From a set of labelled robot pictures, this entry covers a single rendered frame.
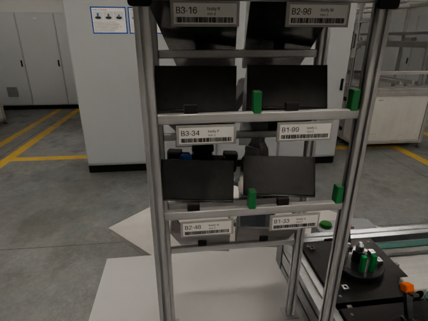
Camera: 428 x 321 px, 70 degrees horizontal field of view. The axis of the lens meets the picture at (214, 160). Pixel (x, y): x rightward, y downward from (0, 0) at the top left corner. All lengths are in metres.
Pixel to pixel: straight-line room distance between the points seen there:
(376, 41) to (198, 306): 0.78
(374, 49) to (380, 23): 0.03
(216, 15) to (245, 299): 0.79
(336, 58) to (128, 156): 2.77
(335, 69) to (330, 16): 3.64
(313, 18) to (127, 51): 3.31
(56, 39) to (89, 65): 4.36
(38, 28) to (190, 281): 7.59
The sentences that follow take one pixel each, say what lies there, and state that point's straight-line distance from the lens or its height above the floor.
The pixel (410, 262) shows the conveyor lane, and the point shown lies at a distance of 1.19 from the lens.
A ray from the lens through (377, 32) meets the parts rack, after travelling 0.51.
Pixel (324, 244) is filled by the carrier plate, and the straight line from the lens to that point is 1.06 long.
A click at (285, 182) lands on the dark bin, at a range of 0.57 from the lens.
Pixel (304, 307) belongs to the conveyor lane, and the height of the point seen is 0.89.
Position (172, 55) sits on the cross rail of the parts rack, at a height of 1.54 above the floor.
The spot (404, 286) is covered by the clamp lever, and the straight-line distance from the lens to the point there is 0.83.
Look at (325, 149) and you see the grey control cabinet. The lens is 4.32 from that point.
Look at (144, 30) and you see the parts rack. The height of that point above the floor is 1.58.
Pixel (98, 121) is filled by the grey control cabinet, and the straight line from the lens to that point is 3.89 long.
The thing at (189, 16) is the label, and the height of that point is 1.60.
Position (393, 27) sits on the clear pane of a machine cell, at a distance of 5.06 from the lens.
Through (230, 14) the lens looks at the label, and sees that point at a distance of 0.43.
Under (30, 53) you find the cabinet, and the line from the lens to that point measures 8.34.
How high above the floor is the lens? 1.57
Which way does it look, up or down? 22 degrees down
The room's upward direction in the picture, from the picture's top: straight up
